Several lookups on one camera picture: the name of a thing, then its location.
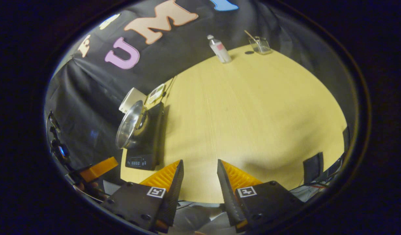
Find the black box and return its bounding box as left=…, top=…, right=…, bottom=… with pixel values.
left=303, top=152, right=324, bottom=185

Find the black power cable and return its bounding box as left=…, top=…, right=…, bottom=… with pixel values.
left=162, top=75, right=178, bottom=99

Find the small white flat device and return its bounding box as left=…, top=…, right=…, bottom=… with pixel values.
left=146, top=83, right=165, bottom=104

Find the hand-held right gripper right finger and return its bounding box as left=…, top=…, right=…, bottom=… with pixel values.
left=216, top=159, right=304, bottom=233

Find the black induction cooktop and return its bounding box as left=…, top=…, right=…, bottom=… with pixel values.
left=125, top=102, right=165, bottom=171

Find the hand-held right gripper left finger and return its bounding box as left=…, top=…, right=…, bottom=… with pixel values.
left=101, top=159, right=185, bottom=234

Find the white boxy appliance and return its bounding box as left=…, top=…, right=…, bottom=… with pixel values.
left=118, top=87, right=147, bottom=114

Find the clear bottle with pink label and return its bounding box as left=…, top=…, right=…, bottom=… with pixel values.
left=207, top=35, right=232, bottom=64

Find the steel pot with black handles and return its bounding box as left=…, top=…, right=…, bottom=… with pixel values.
left=115, top=100, right=149, bottom=150

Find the wire mesh holder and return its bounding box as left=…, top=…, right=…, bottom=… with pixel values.
left=249, top=36, right=272, bottom=55

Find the tangle of cables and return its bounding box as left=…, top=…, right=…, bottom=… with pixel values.
left=290, top=153, right=346, bottom=196

